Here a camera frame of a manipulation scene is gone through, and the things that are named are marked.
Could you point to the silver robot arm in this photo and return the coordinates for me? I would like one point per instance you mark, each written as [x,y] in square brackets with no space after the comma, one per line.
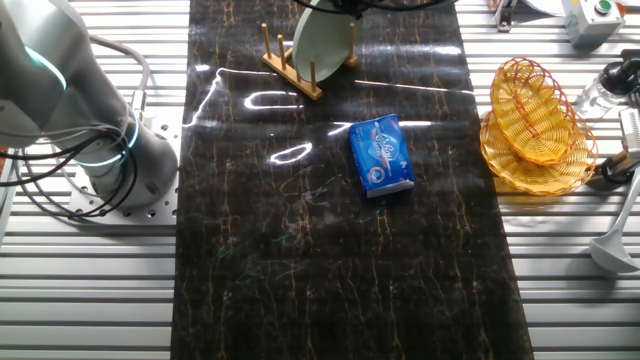
[60,90]

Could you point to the black marble mat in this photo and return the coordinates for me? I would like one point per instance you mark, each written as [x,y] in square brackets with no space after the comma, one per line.
[300,250]

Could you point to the wooden dish rack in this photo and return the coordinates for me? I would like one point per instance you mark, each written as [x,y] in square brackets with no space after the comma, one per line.
[295,77]

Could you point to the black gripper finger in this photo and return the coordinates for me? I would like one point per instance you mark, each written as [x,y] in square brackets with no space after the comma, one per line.
[354,7]

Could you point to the orange wicker basket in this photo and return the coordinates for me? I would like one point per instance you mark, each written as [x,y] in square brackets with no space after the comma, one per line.
[525,175]
[532,112]

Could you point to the blue tissue pack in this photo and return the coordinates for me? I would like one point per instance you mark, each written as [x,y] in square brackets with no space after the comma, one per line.
[381,156]

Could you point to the grey button box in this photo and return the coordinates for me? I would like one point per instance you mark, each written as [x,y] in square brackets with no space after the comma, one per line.
[592,22]

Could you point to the white ladle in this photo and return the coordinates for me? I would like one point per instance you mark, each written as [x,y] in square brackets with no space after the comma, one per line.
[612,252]

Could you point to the metal clamp bracket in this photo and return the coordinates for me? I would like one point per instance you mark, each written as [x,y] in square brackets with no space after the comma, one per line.
[504,17]

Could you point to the pale green dish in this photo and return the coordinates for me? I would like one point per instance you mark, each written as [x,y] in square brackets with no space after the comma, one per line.
[325,42]

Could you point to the black clamp mount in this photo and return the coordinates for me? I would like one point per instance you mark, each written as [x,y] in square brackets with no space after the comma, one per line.
[620,75]

